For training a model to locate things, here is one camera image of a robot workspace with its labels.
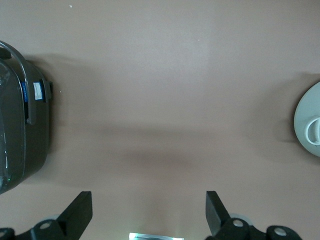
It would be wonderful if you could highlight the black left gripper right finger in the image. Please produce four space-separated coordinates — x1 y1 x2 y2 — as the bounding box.
205 191 303 240

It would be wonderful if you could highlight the black rice cooker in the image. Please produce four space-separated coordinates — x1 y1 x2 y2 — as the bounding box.
0 39 55 196

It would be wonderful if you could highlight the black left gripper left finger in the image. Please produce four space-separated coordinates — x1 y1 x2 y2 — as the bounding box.
0 191 93 240

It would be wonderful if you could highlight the glass pot lid with knob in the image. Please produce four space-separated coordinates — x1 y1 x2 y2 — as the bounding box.
293 80 320 158

